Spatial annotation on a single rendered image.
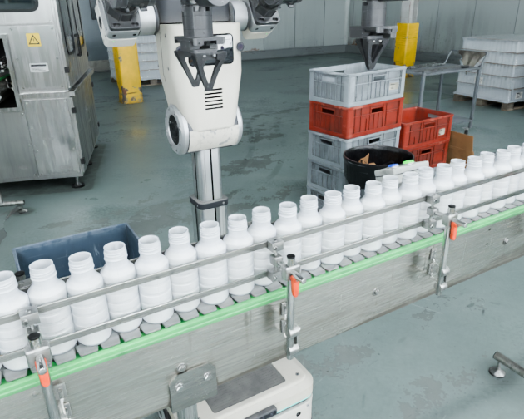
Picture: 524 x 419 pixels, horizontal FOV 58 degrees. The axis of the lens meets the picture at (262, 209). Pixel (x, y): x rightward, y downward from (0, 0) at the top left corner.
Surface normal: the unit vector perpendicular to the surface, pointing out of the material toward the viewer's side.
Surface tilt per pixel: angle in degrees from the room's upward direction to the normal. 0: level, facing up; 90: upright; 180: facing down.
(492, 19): 90
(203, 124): 90
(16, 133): 90
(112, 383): 90
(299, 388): 31
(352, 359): 0
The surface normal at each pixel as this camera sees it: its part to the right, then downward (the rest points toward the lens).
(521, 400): -0.01, -0.92
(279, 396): 0.25, -0.62
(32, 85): 0.22, 0.39
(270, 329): 0.50, 0.34
